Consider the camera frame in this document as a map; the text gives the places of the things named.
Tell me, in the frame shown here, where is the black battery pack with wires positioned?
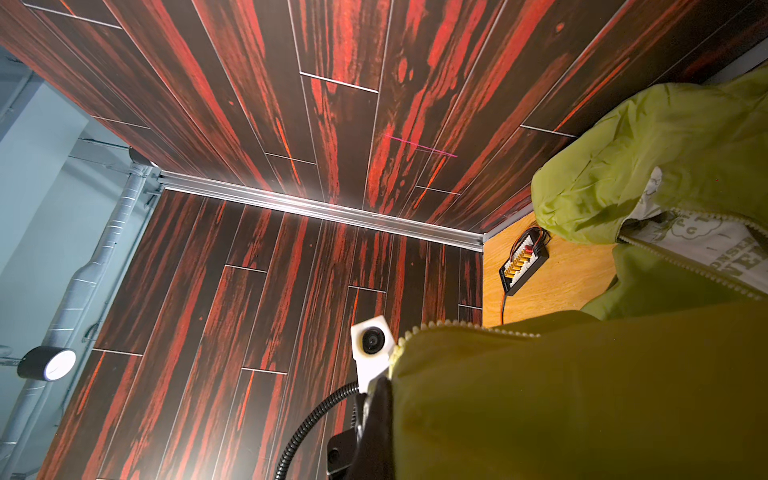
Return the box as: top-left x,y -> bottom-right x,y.
498,223 -> 551,325

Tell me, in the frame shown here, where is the black corrugated cable conduit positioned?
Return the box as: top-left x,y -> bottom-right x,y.
274,382 -> 361,480

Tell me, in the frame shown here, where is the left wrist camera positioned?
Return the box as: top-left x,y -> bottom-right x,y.
350,315 -> 396,394

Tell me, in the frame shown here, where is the green jacket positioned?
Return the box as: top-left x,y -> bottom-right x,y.
389,67 -> 767,479

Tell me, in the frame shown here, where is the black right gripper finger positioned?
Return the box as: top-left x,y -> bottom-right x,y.
353,377 -> 395,479

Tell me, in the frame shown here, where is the grey ceiling duct pipe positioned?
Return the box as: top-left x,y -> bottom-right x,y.
1,163 -> 153,479

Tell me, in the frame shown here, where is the round ceiling spot lamp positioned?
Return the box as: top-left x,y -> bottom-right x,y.
16,346 -> 77,382

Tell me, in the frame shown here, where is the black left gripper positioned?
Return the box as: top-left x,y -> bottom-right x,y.
326,426 -> 372,480

